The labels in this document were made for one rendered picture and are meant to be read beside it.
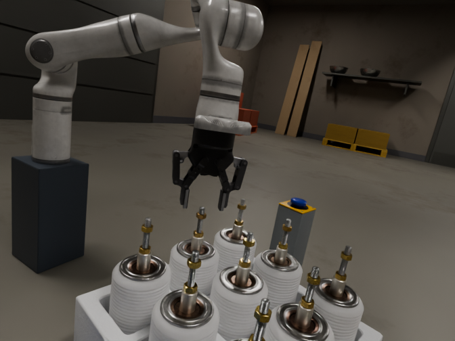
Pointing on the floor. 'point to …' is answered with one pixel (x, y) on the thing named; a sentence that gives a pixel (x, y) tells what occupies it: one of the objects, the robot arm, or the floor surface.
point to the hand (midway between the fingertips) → (203, 201)
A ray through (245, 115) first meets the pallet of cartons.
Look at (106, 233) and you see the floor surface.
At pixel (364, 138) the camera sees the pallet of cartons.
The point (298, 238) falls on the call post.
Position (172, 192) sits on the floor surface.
